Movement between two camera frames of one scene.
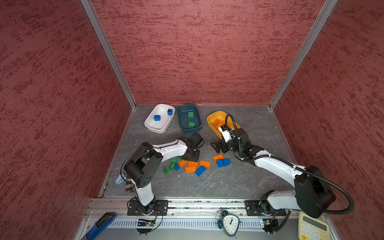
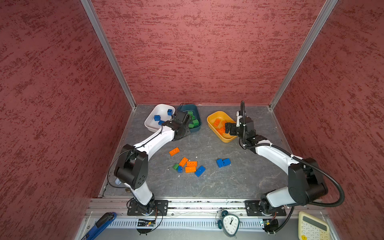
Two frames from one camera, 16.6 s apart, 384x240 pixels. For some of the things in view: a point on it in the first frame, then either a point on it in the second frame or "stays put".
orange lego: (217, 122) stays put
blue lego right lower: (220, 162) stays put
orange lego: (192, 163) stays put
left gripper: (194, 159) to (187, 131)
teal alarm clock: (229, 223) stays put
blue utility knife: (101, 225) stays put
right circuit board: (270, 225) stays put
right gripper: (222, 144) to (233, 127)
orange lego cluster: (218, 157) to (221, 130)
